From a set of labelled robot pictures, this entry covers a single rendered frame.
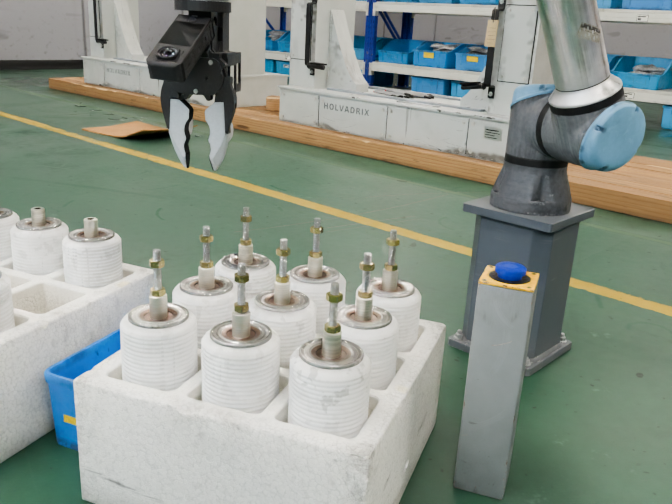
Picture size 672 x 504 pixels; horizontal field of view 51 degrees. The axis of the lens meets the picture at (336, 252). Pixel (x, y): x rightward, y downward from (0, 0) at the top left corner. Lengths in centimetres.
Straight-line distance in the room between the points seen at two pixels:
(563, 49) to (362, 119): 237
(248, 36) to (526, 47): 193
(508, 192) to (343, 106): 229
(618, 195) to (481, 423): 187
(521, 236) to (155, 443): 75
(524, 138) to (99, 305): 79
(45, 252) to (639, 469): 102
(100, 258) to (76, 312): 12
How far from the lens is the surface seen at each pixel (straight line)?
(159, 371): 91
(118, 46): 550
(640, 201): 274
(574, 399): 135
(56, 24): 776
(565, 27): 117
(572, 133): 121
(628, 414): 134
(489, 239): 136
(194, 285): 102
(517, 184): 133
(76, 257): 123
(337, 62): 380
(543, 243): 133
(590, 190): 281
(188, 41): 88
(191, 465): 90
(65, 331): 115
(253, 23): 443
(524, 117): 132
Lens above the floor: 62
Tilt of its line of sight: 18 degrees down
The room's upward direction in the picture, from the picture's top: 3 degrees clockwise
